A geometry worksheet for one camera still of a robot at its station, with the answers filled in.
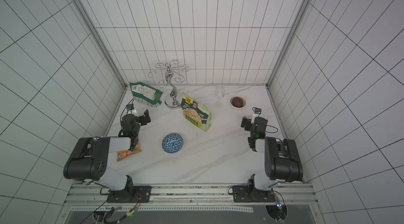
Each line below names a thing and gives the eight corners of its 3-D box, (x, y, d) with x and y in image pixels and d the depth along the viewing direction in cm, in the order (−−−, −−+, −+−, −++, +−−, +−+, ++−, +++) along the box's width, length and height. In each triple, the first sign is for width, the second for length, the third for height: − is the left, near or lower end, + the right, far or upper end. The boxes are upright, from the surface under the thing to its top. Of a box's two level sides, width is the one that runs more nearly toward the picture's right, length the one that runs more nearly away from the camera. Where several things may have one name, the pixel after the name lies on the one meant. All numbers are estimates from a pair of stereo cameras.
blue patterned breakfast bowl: (162, 153, 87) (160, 150, 84) (165, 136, 93) (163, 133, 90) (182, 153, 87) (181, 150, 84) (184, 136, 93) (183, 133, 90)
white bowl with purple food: (230, 111, 106) (231, 106, 101) (228, 101, 112) (229, 95, 107) (245, 111, 106) (247, 106, 101) (243, 101, 112) (245, 95, 107)
